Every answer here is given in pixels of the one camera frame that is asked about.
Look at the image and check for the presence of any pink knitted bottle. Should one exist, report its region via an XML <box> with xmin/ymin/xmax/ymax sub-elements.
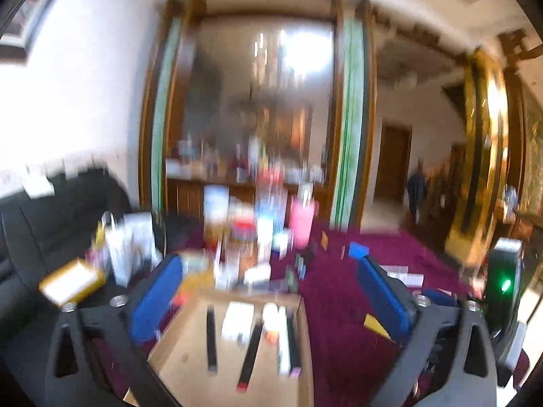
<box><xmin>289</xmin><ymin>182</ymin><xmax>317</xmax><ymax>249</ymax></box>

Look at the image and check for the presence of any brown wooden door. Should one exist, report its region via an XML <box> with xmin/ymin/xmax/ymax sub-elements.
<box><xmin>375</xmin><ymin>122</ymin><xmax>413</xmax><ymax>202</ymax></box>

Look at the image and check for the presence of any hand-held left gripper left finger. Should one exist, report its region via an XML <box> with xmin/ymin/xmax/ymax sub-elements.
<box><xmin>44</xmin><ymin>253</ymin><xmax>185</xmax><ymax>407</ymax></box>

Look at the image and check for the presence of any white paper bag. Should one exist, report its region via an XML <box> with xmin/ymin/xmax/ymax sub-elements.
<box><xmin>101</xmin><ymin>211</ymin><xmax>143</xmax><ymax>287</ymax></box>

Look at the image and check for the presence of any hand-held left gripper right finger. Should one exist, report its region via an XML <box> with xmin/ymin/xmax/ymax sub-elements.
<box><xmin>356</xmin><ymin>254</ymin><xmax>498</xmax><ymax>407</ymax></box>

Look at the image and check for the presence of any bamboo print panel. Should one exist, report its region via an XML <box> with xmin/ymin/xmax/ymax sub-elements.
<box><xmin>150</xmin><ymin>21</ymin><xmax>183</xmax><ymax>209</ymax></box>
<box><xmin>331</xmin><ymin>17</ymin><xmax>366</xmax><ymax>230</ymax></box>

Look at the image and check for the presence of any black marker with red cap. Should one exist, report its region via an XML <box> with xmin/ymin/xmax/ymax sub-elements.
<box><xmin>236</xmin><ymin>322</ymin><xmax>264</xmax><ymax>391</ymax></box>

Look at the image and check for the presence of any white pouch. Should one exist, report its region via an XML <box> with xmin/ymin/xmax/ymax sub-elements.
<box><xmin>125</xmin><ymin>214</ymin><xmax>154</xmax><ymax>260</ymax></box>

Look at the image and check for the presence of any wooden display cabinet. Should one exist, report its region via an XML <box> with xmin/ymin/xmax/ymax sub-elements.
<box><xmin>140</xmin><ymin>0</ymin><xmax>378</xmax><ymax>230</ymax></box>

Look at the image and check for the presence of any white charger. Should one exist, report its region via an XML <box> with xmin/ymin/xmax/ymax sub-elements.
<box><xmin>221</xmin><ymin>301</ymin><xmax>256</xmax><ymax>343</ymax></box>

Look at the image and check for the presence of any black sofa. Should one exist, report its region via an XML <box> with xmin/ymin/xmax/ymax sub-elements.
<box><xmin>0</xmin><ymin>174</ymin><xmax>166</xmax><ymax>407</ymax></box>

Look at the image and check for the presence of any yellow padded envelope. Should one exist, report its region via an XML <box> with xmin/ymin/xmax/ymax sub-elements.
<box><xmin>38</xmin><ymin>258</ymin><xmax>107</xmax><ymax>307</ymax></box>

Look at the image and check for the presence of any white glue tube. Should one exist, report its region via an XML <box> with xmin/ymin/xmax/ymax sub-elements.
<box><xmin>262</xmin><ymin>302</ymin><xmax>286</xmax><ymax>345</ymax></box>

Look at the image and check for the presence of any shallow cardboard box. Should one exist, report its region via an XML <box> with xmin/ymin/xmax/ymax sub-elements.
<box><xmin>146</xmin><ymin>290</ymin><xmax>315</xmax><ymax>407</ymax></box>

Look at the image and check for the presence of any framed wall picture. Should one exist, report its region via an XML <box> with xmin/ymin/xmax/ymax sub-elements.
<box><xmin>0</xmin><ymin>0</ymin><xmax>76</xmax><ymax>61</ymax></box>

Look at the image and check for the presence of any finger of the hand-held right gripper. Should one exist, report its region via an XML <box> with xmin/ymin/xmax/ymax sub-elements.
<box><xmin>423</xmin><ymin>288</ymin><xmax>462</xmax><ymax>308</ymax></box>

